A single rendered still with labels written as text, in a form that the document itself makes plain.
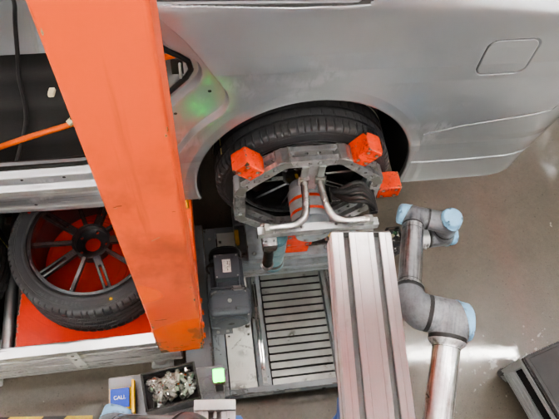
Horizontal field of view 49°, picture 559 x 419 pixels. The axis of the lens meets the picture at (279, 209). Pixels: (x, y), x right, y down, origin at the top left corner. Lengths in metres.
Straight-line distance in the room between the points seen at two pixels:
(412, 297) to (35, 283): 1.48
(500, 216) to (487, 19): 1.79
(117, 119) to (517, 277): 2.61
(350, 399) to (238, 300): 1.78
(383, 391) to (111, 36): 0.62
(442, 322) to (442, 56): 0.79
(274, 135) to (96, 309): 1.00
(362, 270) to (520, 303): 2.47
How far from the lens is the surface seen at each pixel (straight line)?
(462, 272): 3.27
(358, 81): 1.91
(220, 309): 2.56
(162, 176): 1.24
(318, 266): 2.95
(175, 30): 1.68
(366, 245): 0.90
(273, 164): 2.06
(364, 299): 0.87
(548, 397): 2.84
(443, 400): 1.91
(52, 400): 2.99
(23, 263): 2.67
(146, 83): 1.01
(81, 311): 2.53
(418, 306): 1.92
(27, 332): 2.81
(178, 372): 2.33
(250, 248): 2.86
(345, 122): 2.11
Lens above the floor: 2.82
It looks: 61 degrees down
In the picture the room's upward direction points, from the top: 8 degrees clockwise
